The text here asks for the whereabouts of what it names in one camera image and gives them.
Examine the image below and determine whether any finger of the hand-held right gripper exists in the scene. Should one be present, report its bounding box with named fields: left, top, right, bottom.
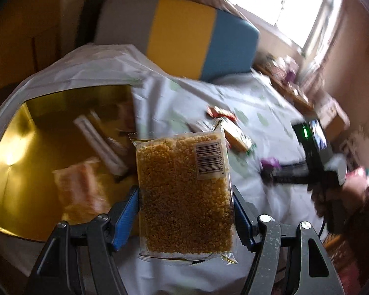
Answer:
left=261, top=164, right=309, bottom=186

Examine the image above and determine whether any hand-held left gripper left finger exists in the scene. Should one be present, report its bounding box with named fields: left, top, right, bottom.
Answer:
left=25, top=186, right=140, bottom=295

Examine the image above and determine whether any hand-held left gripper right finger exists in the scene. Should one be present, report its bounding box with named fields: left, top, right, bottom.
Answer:
left=232, top=186, right=342, bottom=295

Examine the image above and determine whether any clear bread packet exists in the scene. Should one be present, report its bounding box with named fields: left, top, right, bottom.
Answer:
left=52, top=157, right=111, bottom=225

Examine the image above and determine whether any yellow millet crisp packet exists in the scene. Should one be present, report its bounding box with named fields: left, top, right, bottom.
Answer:
left=128, top=118, right=239, bottom=265

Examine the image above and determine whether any cracker packet green black wrapper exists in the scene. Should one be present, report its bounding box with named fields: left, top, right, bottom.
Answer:
left=221, top=120, right=253, bottom=152

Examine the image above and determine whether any long white gold snack packet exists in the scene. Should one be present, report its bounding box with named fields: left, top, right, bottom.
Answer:
left=73, top=111, right=130, bottom=176

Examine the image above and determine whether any small red foil snack packet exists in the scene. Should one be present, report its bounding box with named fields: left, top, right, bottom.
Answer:
left=207, top=105, right=237, bottom=120

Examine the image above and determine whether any red gift box gold interior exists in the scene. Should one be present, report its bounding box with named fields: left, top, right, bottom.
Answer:
left=0, top=84, right=142, bottom=242

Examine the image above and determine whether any person's right hand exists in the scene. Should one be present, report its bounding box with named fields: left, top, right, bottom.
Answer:
left=312, top=166, right=369, bottom=219

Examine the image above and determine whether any white brown cabinet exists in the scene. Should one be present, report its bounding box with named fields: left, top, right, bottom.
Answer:
left=314, top=92, right=351, bottom=133

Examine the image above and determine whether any wooden side table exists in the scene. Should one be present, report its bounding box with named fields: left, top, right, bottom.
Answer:
left=255, top=55, right=314, bottom=114

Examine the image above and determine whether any white green cloud tablecloth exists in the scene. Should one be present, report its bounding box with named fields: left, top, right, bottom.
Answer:
left=0, top=44, right=329, bottom=295

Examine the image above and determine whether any window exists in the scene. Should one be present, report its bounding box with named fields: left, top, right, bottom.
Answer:
left=228, top=0, right=329, bottom=48

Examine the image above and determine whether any grey yellow blue headboard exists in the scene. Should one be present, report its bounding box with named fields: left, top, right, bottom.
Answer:
left=94, top=0, right=261, bottom=82

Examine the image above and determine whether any black rolled mat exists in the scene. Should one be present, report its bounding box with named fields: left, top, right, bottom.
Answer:
left=75, top=0, right=109, bottom=48

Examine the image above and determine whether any wooden wardrobe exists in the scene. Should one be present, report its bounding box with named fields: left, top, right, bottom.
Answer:
left=0, top=0, right=65, bottom=99

